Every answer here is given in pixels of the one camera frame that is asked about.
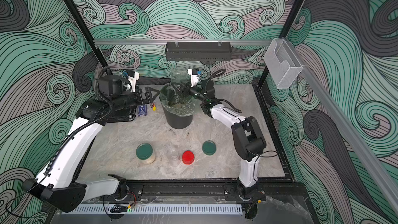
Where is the black trash bin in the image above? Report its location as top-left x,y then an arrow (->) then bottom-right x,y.
164,109 -> 193,129

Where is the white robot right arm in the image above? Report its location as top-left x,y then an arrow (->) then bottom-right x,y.
174,84 -> 266,199

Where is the green jar lid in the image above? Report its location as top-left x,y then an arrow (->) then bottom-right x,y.
202,141 -> 217,156

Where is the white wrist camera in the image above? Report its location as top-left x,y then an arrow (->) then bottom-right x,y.
123,70 -> 140,93
188,68 -> 202,87

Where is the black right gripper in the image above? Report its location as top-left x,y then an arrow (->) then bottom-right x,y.
174,79 -> 208,105

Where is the red jar lid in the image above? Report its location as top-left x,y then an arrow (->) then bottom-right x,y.
181,150 -> 195,165

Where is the white slotted cable duct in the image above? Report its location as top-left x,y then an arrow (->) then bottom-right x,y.
68,203 -> 243,215

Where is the black wall-mounted tray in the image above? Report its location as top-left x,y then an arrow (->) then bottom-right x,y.
165,41 -> 232,61

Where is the black hard case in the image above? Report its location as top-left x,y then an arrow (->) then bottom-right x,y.
107,108 -> 136,123

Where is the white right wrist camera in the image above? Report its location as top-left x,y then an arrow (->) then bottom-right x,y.
188,68 -> 202,87

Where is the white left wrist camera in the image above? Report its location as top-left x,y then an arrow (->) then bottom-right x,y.
123,70 -> 140,93

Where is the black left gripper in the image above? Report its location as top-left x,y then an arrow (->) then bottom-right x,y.
110,87 -> 158,113

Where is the blue card box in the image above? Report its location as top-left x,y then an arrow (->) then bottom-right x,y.
137,105 -> 147,117

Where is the black corrugated left cable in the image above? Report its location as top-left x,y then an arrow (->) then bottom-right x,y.
43,65 -> 114,176

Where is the aluminium wall rail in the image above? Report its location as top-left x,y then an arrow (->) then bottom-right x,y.
284,38 -> 398,215
93,38 -> 273,47

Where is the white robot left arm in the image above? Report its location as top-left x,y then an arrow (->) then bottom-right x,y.
22,87 -> 160,213

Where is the aluminium right wall rail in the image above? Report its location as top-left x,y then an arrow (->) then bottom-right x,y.
284,38 -> 398,215

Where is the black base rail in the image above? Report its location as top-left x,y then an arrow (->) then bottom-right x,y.
126,178 -> 307,202

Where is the green-lidded oatmeal jar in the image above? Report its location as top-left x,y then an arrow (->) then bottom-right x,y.
136,143 -> 156,164
171,68 -> 190,92

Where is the clear acrylic wall holder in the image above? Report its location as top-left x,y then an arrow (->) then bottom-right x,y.
264,38 -> 303,89

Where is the black corrugated cable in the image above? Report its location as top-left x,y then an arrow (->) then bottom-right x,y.
201,68 -> 243,114
43,65 -> 114,176

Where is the black corrugated right cable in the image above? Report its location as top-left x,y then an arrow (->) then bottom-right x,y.
201,68 -> 243,114

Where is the clear oatmeal jar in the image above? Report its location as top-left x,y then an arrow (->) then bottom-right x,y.
166,148 -> 180,167

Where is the clear plastic bin liner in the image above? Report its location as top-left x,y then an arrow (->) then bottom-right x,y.
159,84 -> 196,117

